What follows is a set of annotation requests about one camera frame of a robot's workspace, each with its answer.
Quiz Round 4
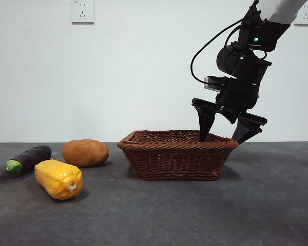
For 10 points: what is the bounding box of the yellow corn cob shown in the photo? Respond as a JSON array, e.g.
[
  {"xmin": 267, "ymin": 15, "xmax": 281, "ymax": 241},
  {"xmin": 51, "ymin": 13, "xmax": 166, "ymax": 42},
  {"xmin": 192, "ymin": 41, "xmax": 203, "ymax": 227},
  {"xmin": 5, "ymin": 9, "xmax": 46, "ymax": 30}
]
[{"xmin": 34, "ymin": 159, "xmax": 83, "ymax": 201}]

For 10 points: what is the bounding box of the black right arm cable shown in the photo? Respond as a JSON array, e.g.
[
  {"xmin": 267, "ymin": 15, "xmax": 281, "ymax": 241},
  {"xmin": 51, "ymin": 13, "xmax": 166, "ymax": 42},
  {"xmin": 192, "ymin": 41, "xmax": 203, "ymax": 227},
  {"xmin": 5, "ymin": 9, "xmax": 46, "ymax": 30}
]
[{"xmin": 190, "ymin": 19, "xmax": 249, "ymax": 84}]

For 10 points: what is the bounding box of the brown woven wicker basket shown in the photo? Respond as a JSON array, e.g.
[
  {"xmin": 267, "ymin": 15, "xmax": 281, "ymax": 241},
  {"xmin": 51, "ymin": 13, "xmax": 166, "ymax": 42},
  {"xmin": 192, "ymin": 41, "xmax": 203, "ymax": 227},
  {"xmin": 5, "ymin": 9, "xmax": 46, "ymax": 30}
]
[{"xmin": 117, "ymin": 130, "xmax": 239, "ymax": 181}]

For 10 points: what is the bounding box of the right wrist grey camera box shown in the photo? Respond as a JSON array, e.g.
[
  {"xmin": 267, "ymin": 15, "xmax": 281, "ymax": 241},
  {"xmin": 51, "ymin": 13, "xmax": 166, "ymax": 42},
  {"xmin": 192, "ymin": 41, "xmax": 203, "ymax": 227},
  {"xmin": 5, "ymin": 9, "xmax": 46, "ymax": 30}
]
[{"xmin": 203, "ymin": 76, "xmax": 222, "ymax": 92}]

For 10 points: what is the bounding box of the brown potato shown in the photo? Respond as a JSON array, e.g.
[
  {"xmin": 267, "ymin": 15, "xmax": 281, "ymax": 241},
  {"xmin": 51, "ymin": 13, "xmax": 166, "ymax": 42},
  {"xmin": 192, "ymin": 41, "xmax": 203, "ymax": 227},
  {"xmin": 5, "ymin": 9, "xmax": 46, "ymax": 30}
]
[{"xmin": 62, "ymin": 139, "xmax": 110, "ymax": 169}]

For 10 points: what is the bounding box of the purple eggplant with green stem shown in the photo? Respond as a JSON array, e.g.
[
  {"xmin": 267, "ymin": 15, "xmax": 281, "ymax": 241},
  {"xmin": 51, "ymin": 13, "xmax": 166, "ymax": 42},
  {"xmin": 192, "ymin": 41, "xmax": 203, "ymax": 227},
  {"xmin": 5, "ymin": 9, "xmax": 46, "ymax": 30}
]
[{"xmin": 6, "ymin": 146, "xmax": 52, "ymax": 176}]

